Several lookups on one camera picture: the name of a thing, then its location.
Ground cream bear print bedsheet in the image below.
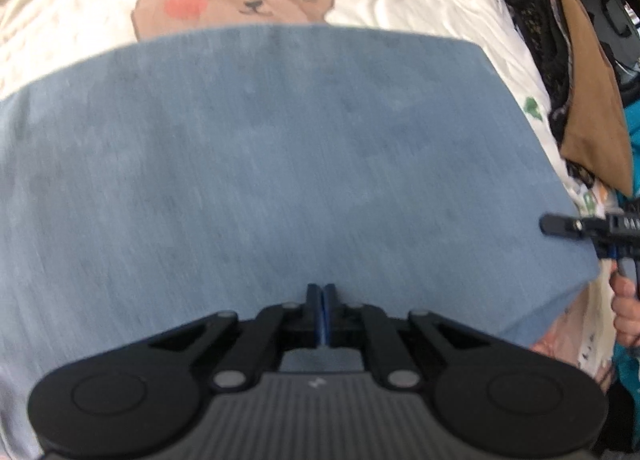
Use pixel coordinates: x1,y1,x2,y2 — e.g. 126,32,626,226
1,0,614,216

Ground light blue denim jeans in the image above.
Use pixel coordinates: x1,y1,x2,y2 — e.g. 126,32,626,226
0,23,601,460

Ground colourful patterned teal garment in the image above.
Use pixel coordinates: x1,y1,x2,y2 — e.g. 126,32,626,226
610,100,640,452

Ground person right hand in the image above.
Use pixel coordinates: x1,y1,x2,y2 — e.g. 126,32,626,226
610,263,640,348

